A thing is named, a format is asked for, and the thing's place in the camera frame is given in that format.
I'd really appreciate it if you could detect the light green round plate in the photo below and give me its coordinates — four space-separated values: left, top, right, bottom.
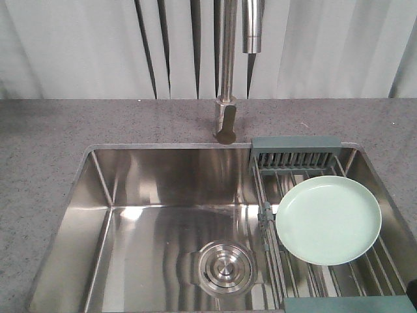
276 175 382 265

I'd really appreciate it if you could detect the grey sink dish rack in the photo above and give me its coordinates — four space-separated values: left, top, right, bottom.
248 136 416 312

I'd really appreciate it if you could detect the steel kitchen faucet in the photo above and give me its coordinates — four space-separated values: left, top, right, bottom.
213 1 265 145

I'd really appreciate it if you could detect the stainless steel sink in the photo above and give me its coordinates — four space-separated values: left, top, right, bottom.
24 142 417 313

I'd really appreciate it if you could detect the steel sink drain strainer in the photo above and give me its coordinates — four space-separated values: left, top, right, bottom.
194 240 258 297

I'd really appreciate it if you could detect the white pleated curtain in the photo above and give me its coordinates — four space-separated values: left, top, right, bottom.
1 1 416 99

